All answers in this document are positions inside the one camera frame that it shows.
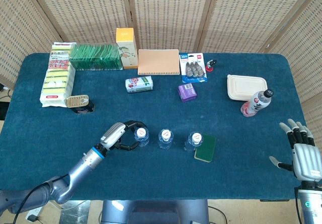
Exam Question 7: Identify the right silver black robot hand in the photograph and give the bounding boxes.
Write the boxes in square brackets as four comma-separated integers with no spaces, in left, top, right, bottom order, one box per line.
[269,118,322,183]

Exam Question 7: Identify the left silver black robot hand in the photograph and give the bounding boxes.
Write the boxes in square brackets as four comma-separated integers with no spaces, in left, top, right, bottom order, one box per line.
[100,120,148,151]

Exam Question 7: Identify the small clear water bottle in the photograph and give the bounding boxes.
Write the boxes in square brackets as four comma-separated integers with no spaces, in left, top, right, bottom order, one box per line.
[134,127,150,148]
[157,128,175,150]
[183,132,204,153]

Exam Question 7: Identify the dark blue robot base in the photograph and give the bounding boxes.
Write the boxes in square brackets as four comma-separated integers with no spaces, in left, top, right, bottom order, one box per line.
[99,199,210,224]

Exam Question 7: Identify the gold lid tin can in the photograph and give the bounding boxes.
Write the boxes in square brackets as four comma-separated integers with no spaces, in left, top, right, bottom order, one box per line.
[64,95,96,114]

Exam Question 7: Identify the blue table mat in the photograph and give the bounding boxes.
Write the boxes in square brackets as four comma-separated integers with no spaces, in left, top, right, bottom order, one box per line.
[0,52,310,201]

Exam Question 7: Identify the white green tissue pack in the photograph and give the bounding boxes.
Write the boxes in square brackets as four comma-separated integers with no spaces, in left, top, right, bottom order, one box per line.
[125,76,154,94]

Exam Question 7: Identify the yellow sponge multipack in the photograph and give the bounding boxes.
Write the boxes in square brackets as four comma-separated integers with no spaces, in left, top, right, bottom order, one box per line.
[39,42,77,108]

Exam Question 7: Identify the pink drink bottle black cap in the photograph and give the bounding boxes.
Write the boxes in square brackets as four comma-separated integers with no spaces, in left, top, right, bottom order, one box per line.
[240,89,274,118]

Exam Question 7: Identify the clear box green tea packets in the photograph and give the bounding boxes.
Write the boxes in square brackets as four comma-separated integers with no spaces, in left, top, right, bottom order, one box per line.
[68,43,124,71]

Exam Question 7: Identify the silver metal table foot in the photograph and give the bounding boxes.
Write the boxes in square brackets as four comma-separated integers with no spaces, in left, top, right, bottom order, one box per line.
[60,200,91,224]

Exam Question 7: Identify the small purple box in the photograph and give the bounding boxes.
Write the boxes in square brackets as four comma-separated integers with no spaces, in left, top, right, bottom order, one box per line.
[178,83,198,103]

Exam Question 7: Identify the orange spiral notebook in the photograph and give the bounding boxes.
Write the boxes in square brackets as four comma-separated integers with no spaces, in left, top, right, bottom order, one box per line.
[137,49,181,76]

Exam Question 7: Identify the tall orange white carton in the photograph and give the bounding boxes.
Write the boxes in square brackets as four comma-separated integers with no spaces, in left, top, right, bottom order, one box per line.
[115,27,138,70]

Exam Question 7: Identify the green scouring sponge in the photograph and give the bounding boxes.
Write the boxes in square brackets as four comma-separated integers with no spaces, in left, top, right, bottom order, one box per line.
[193,133,217,163]

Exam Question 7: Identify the beige lidded food container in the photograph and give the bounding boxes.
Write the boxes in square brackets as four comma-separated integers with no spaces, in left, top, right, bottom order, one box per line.
[226,74,269,101]

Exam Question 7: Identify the correction tape blister pack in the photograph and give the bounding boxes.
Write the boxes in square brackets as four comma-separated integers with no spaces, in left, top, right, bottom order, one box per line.
[179,52,208,83]

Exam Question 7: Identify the white power strip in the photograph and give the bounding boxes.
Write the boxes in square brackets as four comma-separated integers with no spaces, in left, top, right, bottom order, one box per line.
[26,207,44,222]

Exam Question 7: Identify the black box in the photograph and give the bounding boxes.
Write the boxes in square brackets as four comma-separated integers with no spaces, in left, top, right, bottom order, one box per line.
[0,102,10,120]

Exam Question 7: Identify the woven folding screen panel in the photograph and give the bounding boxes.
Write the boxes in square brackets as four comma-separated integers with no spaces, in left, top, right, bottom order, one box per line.
[261,0,322,144]
[125,0,217,53]
[25,0,134,53]
[198,0,319,55]
[0,0,63,90]

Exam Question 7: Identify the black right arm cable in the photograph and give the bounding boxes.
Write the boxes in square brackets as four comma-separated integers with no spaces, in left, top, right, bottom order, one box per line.
[294,186,303,224]

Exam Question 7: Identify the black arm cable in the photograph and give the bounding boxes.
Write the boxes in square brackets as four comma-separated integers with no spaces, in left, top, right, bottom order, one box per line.
[294,186,303,224]
[11,174,70,214]

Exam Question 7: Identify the white power cable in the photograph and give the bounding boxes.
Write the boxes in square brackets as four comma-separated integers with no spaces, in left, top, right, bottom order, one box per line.
[49,200,86,211]

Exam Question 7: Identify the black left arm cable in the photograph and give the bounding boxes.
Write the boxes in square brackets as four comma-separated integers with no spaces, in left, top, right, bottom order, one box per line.
[11,174,70,214]

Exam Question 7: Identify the black floor cable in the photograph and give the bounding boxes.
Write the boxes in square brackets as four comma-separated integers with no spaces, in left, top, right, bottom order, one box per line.
[208,205,228,224]

